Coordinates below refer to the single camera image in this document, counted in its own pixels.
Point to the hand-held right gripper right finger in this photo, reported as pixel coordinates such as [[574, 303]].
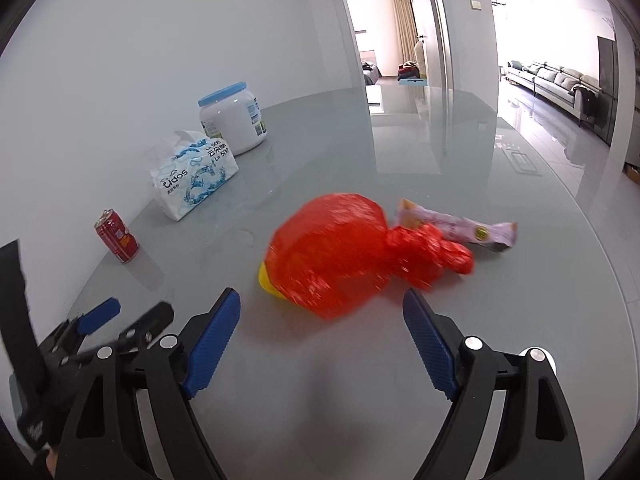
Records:
[[430, 345]]

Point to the white jar with blue lid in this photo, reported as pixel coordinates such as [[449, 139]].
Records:
[[235, 120]]

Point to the bed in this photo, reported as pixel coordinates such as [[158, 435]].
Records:
[[370, 72]]

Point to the yellow toy duck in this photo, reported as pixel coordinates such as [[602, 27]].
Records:
[[267, 282]]

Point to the grey sofa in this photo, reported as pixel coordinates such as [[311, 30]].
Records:
[[555, 82]]

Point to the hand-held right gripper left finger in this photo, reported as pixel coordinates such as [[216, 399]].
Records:
[[212, 345]]

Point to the white room door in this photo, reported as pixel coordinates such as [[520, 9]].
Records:
[[430, 20]]

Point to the white blue tissue pack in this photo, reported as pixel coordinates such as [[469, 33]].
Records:
[[195, 180]]

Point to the beige curtain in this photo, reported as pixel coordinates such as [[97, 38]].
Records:
[[404, 30]]

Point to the red drink can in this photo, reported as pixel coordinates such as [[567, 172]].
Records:
[[117, 237]]

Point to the tall dark cabinet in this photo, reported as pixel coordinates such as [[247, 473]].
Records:
[[607, 90]]

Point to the red plastic bag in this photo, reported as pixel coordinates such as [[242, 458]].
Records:
[[340, 255]]

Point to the cardboard box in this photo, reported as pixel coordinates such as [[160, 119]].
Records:
[[632, 174]]

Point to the purple snack packet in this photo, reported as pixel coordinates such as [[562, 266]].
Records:
[[465, 227]]

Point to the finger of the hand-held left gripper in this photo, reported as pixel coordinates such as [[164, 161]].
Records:
[[100, 315], [145, 325]]

